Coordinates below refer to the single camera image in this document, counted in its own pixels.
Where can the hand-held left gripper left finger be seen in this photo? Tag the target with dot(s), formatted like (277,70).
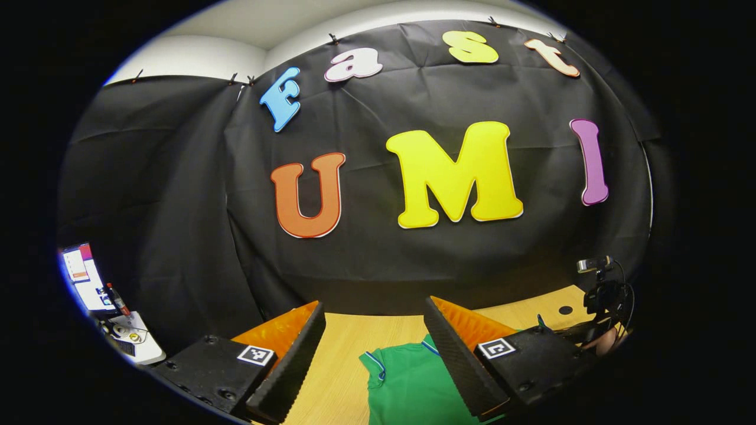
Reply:
(295,363)

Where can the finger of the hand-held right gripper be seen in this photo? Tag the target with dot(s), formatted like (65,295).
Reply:
(570,333)

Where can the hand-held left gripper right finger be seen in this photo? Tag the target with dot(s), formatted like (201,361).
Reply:
(455,366)

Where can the green T-shirt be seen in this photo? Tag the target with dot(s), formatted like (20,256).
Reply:
(407,389)

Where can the black backdrop cloth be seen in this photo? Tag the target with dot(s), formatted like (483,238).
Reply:
(413,260)

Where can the white side table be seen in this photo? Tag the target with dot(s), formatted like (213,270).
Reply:
(150,354)

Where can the small round yellowish object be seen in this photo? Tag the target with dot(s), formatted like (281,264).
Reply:
(134,337)

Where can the computer monitor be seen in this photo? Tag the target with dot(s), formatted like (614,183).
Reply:
(85,277)

